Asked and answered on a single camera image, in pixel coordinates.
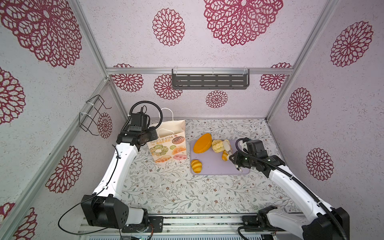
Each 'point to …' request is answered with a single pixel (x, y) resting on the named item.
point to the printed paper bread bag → (171, 144)
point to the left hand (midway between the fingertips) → (151, 135)
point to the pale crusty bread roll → (217, 146)
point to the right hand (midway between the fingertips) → (230, 155)
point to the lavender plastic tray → (213, 163)
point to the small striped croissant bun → (196, 165)
